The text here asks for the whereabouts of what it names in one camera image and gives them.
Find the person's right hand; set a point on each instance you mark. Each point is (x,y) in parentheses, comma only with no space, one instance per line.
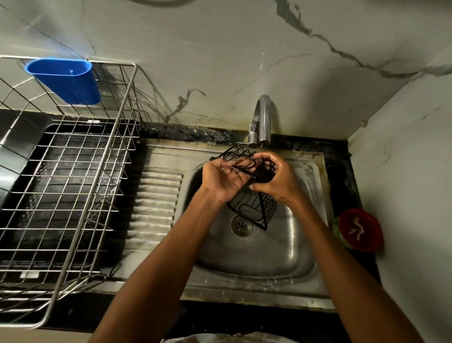
(282,182)

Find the person's left hand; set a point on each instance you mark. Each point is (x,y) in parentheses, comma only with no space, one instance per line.
(220,180)

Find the black wire basket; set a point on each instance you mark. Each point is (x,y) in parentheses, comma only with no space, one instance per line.
(256,208)

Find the person's left forearm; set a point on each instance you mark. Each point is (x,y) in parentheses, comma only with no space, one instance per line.
(152,279)

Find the person's right forearm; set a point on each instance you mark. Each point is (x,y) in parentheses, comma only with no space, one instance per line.
(353,279)

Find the person's patterned clothing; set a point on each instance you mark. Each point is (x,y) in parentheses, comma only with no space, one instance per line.
(233,339)

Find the round sink drain strainer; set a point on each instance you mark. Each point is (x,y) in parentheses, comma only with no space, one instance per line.
(242,226)

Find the chrome sink faucet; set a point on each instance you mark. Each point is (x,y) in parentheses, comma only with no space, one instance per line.
(263,118)

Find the stainless steel sink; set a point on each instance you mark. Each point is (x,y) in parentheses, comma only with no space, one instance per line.
(155,208)

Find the white scrap in bowl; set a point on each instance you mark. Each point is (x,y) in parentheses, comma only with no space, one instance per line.
(356,228)

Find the red and green bowl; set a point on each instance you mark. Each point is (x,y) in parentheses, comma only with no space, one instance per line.
(365,231)

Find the dark steel drip tray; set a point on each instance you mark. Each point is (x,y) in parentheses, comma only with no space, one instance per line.
(63,194)

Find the blue plastic cutlery holder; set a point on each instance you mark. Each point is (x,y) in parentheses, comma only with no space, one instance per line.
(69,81)

